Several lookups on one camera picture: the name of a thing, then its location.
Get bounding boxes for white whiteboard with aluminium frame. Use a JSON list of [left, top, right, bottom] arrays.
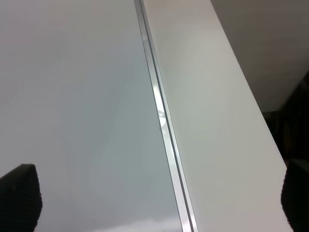
[[0, 0, 197, 232]]

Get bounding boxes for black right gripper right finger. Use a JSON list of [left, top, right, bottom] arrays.
[[281, 160, 309, 232]]

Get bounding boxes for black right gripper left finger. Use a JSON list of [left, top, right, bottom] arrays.
[[0, 164, 42, 232]]

